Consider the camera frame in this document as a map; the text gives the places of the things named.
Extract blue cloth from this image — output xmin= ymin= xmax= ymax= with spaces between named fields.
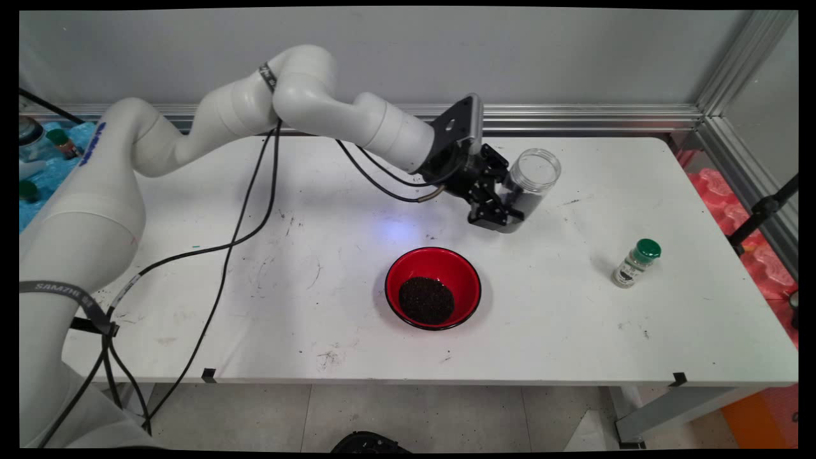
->
xmin=19 ymin=120 xmax=96 ymax=231

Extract grey metal table leg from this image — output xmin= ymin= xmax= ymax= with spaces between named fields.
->
xmin=609 ymin=386 xmax=766 ymax=450

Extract clear plastic jar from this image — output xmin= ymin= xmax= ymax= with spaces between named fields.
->
xmin=494 ymin=148 xmax=562 ymax=234

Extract orange box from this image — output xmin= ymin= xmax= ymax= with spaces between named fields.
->
xmin=720 ymin=386 xmax=799 ymax=449

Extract black round floor object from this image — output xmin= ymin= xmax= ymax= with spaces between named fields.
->
xmin=330 ymin=432 xmax=412 ymax=453

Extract black cable with white label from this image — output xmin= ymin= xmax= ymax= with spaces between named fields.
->
xmin=38 ymin=123 xmax=476 ymax=447

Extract black seed heap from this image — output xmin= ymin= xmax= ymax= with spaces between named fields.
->
xmin=398 ymin=276 xmax=456 ymax=326

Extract small bottle green cap red label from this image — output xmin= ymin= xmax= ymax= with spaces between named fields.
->
xmin=48 ymin=127 xmax=82 ymax=160

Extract small spice bottle green cap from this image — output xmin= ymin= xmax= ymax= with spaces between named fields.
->
xmin=612 ymin=238 xmax=662 ymax=289

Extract red bowl with black rim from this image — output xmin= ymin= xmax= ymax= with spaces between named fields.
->
xmin=384 ymin=247 xmax=483 ymax=332

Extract clear bottle dark lid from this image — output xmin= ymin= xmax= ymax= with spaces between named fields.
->
xmin=19 ymin=117 xmax=48 ymax=160

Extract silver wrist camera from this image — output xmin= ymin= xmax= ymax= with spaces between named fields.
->
xmin=469 ymin=94 xmax=485 ymax=157

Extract aluminium frame rail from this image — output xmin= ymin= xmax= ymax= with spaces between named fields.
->
xmin=696 ymin=117 xmax=799 ymax=279
xmin=19 ymin=102 xmax=703 ymax=136

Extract grey velcro cable strap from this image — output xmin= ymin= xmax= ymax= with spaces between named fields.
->
xmin=19 ymin=280 xmax=119 ymax=337

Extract thin black cable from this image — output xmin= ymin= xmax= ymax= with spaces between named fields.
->
xmin=102 ymin=131 xmax=445 ymax=434

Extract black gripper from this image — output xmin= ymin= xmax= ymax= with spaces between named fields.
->
xmin=417 ymin=145 xmax=527 ymax=230

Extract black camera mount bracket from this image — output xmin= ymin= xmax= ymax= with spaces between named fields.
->
xmin=432 ymin=96 xmax=476 ymax=152

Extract red plastic wrapped packs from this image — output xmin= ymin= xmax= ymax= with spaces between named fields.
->
xmin=676 ymin=150 xmax=799 ymax=350

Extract aluminium frame upright post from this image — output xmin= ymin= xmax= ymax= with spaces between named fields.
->
xmin=695 ymin=10 xmax=799 ymax=119

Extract black tripod stand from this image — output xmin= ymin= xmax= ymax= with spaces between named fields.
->
xmin=727 ymin=173 xmax=799 ymax=256

